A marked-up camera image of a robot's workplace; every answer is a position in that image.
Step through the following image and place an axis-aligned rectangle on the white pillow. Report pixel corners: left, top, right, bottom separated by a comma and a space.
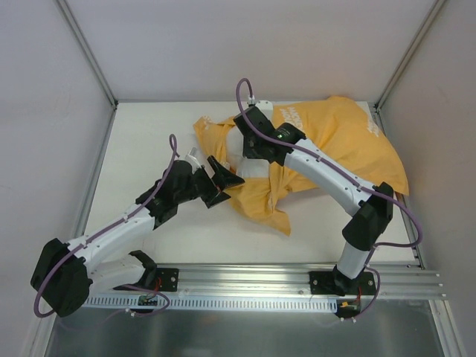
222, 126, 272, 180

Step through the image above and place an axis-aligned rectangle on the orange cartoon print pillowcase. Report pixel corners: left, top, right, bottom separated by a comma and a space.
193, 96, 410, 235

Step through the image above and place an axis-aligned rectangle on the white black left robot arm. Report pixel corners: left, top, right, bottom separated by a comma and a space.
30, 155, 245, 318

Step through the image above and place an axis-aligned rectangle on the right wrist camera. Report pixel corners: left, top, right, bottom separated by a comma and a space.
247, 97, 274, 112

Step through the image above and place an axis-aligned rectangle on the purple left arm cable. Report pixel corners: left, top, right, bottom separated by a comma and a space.
33, 133, 180, 321

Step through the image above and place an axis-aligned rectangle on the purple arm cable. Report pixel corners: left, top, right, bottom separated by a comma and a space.
33, 133, 180, 321
236, 77, 425, 324

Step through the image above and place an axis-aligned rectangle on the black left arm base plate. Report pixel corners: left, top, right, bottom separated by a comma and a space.
132, 268, 179, 292

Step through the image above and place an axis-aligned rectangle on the right aluminium side rail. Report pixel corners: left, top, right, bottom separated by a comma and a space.
370, 106, 425, 269

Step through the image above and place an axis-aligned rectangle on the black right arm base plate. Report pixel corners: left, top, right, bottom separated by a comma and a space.
308, 270, 376, 297

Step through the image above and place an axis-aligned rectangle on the white slotted cable duct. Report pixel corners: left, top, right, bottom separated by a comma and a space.
83, 294, 338, 313

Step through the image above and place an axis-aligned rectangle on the right aluminium frame post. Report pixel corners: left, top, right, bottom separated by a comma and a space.
374, 0, 448, 113

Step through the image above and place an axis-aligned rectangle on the aluminium frame post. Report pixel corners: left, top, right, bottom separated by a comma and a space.
54, 0, 118, 109
374, 0, 448, 113

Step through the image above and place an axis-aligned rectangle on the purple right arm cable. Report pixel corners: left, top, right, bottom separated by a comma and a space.
236, 77, 425, 324

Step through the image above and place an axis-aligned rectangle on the left aluminium frame post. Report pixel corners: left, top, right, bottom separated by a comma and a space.
54, 0, 118, 109

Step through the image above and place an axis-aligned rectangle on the aluminium front rail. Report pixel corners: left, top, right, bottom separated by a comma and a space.
85, 262, 447, 300

